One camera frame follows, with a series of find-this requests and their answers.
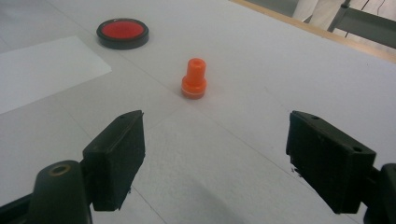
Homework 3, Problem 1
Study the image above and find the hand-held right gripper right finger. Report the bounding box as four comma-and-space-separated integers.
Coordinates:
285, 110, 377, 215

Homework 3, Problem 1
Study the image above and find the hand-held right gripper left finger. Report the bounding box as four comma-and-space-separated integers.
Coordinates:
81, 109, 147, 212

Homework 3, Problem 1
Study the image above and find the orange stamp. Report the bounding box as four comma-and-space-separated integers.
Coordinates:
181, 57, 207, 100

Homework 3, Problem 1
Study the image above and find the red round disc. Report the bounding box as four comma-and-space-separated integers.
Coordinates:
95, 18, 150, 50

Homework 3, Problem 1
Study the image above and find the white table cover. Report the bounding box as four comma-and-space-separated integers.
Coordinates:
0, 0, 396, 224

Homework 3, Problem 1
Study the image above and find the white paper sheet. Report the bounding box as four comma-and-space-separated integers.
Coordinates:
0, 35, 112, 116

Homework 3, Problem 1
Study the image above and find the wooden table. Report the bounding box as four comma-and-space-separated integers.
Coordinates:
229, 0, 396, 65

